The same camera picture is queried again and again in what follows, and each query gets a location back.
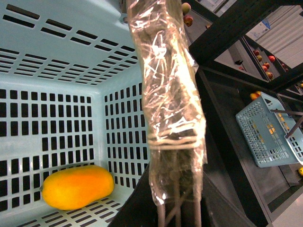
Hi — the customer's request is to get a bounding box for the light blue plastic basket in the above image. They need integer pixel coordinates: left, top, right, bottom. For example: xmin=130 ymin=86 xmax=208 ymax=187
xmin=0 ymin=0 xmax=149 ymax=227

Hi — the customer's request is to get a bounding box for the orange yellow mango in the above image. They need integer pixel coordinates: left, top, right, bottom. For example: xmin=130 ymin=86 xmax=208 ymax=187
xmin=42 ymin=165 xmax=114 ymax=210

